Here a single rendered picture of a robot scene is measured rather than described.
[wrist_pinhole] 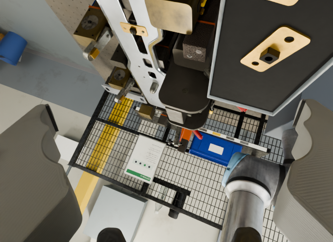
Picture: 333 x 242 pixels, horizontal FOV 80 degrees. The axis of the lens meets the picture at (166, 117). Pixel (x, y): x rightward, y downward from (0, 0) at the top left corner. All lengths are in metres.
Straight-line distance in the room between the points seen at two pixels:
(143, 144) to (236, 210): 1.09
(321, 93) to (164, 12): 0.47
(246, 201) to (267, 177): 0.10
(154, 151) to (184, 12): 1.22
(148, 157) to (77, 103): 2.84
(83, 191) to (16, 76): 3.74
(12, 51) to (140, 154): 3.69
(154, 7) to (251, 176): 0.46
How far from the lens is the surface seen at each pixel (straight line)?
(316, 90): 0.67
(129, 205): 3.24
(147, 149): 1.52
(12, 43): 4.79
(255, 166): 0.62
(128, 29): 0.65
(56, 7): 1.48
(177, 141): 0.92
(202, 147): 1.29
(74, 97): 4.23
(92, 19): 0.77
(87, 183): 1.70
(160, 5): 0.41
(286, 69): 0.33
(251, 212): 0.55
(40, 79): 4.76
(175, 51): 0.50
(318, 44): 0.29
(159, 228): 3.57
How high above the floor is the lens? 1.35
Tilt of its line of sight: 15 degrees down
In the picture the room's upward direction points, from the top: 159 degrees counter-clockwise
